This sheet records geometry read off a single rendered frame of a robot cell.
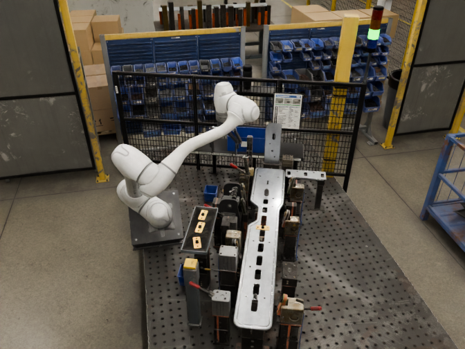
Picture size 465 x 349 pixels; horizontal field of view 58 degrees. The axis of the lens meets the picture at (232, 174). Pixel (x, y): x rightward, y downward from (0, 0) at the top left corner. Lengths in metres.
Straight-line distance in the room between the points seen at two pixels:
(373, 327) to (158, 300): 1.23
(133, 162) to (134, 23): 7.16
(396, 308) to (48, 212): 3.37
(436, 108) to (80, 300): 4.53
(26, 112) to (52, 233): 1.22
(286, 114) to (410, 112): 2.59
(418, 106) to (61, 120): 4.08
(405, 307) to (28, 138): 3.77
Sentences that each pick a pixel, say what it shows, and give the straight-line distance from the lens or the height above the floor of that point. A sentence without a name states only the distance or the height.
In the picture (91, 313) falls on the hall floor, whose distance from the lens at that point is 3.59.
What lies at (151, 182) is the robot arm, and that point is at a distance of 2.13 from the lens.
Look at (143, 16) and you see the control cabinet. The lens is 9.15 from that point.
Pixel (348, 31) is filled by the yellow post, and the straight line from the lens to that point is 3.12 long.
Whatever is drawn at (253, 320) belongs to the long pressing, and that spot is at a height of 1.00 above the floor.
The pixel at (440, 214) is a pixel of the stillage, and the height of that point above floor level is 0.17.
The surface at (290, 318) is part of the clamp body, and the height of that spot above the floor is 0.99.
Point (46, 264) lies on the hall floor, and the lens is 4.09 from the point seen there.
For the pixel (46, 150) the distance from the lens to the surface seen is 4.82.
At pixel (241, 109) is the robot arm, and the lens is 2.11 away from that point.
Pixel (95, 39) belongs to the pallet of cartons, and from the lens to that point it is 7.06.
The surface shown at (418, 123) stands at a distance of 5.76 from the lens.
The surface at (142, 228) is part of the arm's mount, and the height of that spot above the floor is 0.82.
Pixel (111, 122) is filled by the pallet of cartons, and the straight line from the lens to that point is 5.58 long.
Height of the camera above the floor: 2.72
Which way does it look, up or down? 34 degrees down
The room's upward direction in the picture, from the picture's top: straight up
